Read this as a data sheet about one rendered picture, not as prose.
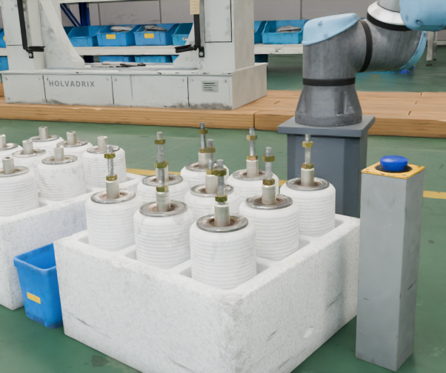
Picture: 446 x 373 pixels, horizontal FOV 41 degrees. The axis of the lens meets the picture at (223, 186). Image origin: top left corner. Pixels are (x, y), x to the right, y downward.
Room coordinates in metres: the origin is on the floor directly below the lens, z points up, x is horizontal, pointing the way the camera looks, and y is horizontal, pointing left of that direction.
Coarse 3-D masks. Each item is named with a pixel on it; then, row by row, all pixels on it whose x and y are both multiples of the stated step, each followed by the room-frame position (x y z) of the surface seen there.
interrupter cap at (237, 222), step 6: (204, 216) 0.82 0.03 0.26; (210, 216) 0.83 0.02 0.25; (234, 216) 0.82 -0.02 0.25; (240, 216) 0.82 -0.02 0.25; (198, 222) 0.80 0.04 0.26; (204, 222) 0.80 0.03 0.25; (210, 222) 0.81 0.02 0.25; (234, 222) 0.80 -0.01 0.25; (240, 222) 0.79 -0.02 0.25; (246, 222) 0.79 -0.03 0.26; (204, 228) 0.77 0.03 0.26; (210, 228) 0.78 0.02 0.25; (216, 228) 0.77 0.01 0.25; (222, 228) 0.77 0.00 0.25; (228, 228) 0.77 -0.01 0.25; (234, 228) 0.77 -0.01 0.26; (240, 228) 0.77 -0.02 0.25
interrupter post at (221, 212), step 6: (216, 204) 0.80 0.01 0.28; (228, 204) 0.80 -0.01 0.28; (216, 210) 0.79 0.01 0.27; (222, 210) 0.79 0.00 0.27; (228, 210) 0.80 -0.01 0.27; (216, 216) 0.79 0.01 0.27; (222, 216) 0.79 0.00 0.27; (228, 216) 0.80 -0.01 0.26; (216, 222) 0.79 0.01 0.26; (222, 222) 0.79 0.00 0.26; (228, 222) 0.80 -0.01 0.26
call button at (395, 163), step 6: (384, 156) 0.85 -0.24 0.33; (390, 156) 0.85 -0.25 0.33; (396, 156) 0.85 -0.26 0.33; (402, 156) 0.85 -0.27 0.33; (384, 162) 0.83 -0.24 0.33; (390, 162) 0.82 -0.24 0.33; (396, 162) 0.82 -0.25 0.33; (402, 162) 0.82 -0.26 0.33; (384, 168) 0.84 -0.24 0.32; (390, 168) 0.83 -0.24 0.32; (396, 168) 0.83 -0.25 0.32; (402, 168) 0.83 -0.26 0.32
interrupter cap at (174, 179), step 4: (148, 176) 1.06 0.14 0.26; (152, 176) 1.07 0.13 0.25; (168, 176) 1.06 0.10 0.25; (172, 176) 1.06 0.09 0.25; (176, 176) 1.06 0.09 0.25; (180, 176) 1.05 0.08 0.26; (144, 180) 1.04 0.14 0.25; (148, 180) 1.04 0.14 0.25; (152, 180) 1.04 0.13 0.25; (172, 180) 1.04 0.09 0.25; (176, 180) 1.03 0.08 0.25; (180, 180) 1.03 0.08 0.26; (144, 184) 1.02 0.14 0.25; (148, 184) 1.01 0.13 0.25; (152, 184) 1.01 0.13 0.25; (156, 184) 1.01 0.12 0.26; (168, 184) 1.01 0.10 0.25; (172, 184) 1.01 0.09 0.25
